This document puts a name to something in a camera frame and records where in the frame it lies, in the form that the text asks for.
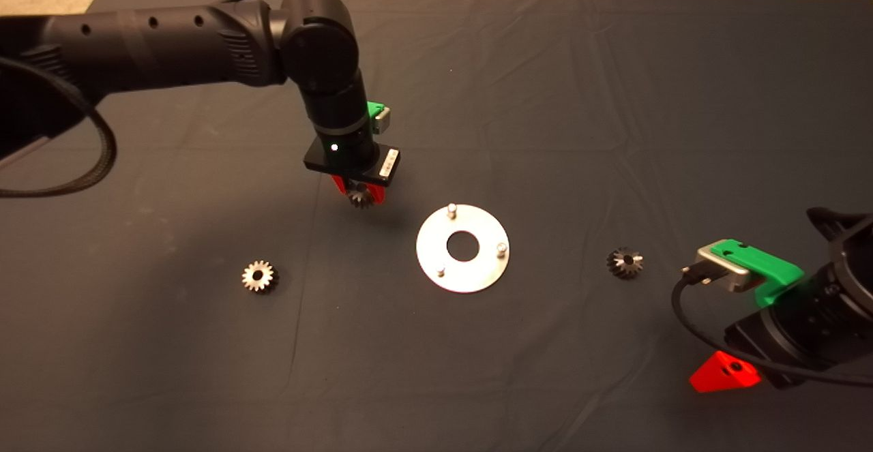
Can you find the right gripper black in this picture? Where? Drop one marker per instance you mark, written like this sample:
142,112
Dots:
784,343

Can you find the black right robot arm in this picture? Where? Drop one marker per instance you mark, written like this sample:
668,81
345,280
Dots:
852,302

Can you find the right green camera mount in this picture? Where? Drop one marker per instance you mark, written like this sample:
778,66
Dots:
757,264

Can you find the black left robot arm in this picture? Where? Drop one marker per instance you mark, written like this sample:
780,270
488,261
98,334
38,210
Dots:
170,50

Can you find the silver camera box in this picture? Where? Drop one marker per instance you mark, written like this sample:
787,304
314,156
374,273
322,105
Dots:
723,271
383,122

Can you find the small steel spur gear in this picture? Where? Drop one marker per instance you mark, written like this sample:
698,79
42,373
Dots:
624,262
359,198
258,277

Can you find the dark grey table cloth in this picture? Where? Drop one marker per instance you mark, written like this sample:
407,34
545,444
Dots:
545,97

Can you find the round metal carrier plate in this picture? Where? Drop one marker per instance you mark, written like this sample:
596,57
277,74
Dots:
436,247

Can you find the left silver camera box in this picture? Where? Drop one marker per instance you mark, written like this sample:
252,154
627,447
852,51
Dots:
383,122

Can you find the left green camera mount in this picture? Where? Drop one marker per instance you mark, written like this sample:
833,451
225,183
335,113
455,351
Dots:
374,110

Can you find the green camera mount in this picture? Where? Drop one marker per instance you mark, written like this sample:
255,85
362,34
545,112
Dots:
374,110
757,264

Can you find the right silver camera box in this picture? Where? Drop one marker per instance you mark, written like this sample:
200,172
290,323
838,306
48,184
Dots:
723,271

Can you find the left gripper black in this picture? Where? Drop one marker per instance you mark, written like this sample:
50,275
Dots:
354,162

